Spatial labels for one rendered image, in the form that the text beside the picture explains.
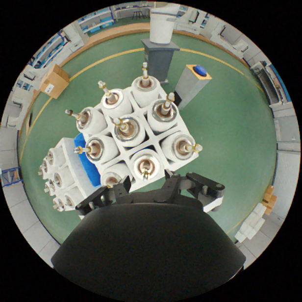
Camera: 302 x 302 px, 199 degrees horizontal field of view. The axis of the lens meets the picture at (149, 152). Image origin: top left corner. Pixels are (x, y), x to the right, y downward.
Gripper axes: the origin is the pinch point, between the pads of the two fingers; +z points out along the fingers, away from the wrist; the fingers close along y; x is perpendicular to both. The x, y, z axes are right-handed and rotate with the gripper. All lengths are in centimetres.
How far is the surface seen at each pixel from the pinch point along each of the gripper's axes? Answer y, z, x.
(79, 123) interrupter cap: -20.9, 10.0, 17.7
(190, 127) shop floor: 28.8, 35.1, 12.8
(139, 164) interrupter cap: -1.9, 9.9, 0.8
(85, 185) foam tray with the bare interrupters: -34.2, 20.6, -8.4
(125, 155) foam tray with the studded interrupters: -7.4, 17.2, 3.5
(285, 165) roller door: 522, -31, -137
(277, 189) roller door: 533, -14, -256
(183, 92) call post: 18.6, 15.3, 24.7
